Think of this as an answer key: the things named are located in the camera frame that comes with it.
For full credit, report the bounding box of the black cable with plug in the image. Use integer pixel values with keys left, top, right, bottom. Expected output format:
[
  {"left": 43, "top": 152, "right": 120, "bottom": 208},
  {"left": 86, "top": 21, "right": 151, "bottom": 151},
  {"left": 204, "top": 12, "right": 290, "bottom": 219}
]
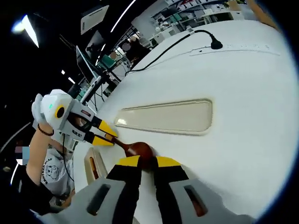
[{"left": 124, "top": 29, "right": 224, "bottom": 77}]

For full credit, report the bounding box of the person's dark clothing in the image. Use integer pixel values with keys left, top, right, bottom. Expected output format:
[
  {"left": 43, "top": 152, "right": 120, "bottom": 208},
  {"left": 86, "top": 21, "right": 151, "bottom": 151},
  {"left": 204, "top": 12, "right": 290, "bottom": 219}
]
[{"left": 13, "top": 163, "right": 71, "bottom": 217}]

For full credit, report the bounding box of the person's white printed shirt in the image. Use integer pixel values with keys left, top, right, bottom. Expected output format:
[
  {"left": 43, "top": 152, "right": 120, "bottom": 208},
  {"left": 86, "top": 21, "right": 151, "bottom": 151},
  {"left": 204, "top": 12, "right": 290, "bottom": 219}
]
[{"left": 43, "top": 146, "right": 76, "bottom": 197}]

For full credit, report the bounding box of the bead bracelet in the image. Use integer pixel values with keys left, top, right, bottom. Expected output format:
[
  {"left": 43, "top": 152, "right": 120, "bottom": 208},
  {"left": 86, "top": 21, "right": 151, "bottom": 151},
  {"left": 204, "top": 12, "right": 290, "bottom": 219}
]
[{"left": 36, "top": 123, "right": 55, "bottom": 137}]

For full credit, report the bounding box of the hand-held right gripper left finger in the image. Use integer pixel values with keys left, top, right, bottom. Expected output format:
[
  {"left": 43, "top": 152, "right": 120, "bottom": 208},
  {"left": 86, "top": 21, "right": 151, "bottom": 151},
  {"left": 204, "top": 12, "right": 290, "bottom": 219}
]
[{"left": 70, "top": 155, "right": 143, "bottom": 224}]

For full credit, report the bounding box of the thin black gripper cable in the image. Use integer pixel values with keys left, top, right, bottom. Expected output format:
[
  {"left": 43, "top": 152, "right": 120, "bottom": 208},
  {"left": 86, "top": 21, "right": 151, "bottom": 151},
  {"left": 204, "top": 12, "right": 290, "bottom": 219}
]
[{"left": 60, "top": 132, "right": 76, "bottom": 183}]

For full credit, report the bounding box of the white standing desk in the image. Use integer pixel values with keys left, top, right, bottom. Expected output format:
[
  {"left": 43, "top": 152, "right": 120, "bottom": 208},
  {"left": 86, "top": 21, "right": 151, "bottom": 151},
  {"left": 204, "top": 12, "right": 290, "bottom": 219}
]
[{"left": 79, "top": 76, "right": 122, "bottom": 110}]

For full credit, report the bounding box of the ceiling air conditioner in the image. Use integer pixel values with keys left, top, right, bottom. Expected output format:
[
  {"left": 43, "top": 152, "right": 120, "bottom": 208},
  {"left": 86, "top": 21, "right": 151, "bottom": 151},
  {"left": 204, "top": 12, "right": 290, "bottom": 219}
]
[{"left": 80, "top": 5, "right": 110, "bottom": 36}]

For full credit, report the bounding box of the beige cutlery case base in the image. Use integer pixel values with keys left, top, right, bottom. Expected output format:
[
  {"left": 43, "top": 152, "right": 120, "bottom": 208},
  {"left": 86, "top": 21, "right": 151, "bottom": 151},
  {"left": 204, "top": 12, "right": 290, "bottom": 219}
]
[{"left": 83, "top": 147, "right": 108, "bottom": 187}]

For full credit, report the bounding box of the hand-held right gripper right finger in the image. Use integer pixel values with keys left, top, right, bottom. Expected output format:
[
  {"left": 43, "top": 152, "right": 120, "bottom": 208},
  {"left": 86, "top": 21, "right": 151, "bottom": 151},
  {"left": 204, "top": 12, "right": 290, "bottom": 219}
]
[{"left": 152, "top": 156, "right": 235, "bottom": 224}]

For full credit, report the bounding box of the beige cutlery case lid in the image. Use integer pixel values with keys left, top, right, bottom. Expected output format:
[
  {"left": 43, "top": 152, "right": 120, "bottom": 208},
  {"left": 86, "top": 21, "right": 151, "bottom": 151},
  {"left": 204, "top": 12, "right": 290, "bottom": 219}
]
[{"left": 114, "top": 98, "right": 214, "bottom": 138}]

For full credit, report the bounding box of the shelf with white bins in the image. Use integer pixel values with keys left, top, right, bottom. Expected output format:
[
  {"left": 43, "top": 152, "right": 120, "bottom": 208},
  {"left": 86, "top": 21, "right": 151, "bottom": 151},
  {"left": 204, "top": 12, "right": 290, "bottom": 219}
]
[{"left": 149, "top": 0, "right": 243, "bottom": 35}]

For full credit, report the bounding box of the person's left hand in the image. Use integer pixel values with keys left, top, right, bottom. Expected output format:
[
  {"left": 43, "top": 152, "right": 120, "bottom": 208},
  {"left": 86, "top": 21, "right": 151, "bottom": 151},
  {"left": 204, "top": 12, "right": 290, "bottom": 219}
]
[{"left": 74, "top": 116, "right": 89, "bottom": 129}]

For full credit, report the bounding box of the computer monitor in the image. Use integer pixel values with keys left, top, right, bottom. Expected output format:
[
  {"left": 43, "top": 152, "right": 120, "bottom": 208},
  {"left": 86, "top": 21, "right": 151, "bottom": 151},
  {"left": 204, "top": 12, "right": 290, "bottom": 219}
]
[{"left": 75, "top": 45, "right": 101, "bottom": 83}]

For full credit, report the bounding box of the wooden spoon utensil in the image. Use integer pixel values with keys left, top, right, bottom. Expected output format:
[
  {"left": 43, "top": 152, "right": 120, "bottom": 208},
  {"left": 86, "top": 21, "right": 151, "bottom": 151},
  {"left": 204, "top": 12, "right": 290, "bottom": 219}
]
[{"left": 111, "top": 137, "right": 157, "bottom": 170}]

